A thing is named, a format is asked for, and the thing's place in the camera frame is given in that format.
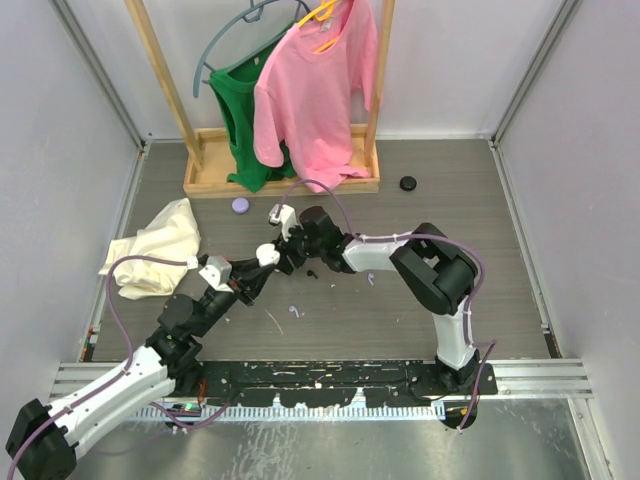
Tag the green t-shirt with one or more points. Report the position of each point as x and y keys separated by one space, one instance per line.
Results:
x=233 y=88

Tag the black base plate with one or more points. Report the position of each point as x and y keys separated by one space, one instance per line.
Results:
x=315 y=384

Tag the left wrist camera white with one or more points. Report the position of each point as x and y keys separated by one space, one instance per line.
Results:
x=215 y=270

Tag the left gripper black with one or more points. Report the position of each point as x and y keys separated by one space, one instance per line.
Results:
x=240 y=269

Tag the yellow clothes hanger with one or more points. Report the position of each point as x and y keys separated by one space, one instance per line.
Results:
x=326 y=34

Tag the grey clothes hanger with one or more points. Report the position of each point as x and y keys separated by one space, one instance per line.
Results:
x=259 y=24

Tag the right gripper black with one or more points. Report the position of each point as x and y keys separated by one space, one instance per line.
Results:
x=286 y=248

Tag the cream cloth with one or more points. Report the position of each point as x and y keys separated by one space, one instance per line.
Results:
x=172 y=235

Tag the purple earbud case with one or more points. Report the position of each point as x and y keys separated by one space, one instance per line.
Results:
x=240 y=205

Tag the black earbud case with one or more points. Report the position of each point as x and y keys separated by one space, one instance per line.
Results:
x=407 y=183

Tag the white earbud case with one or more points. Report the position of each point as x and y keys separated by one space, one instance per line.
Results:
x=267 y=255

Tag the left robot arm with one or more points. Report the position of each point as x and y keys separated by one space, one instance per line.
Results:
x=48 y=440

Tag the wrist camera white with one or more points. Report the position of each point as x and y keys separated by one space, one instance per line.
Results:
x=215 y=270
x=285 y=217

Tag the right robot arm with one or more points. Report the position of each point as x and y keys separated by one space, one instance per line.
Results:
x=440 y=275

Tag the pink t-shirt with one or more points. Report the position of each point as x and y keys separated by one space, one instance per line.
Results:
x=307 y=104

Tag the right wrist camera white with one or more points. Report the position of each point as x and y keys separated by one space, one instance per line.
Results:
x=285 y=217

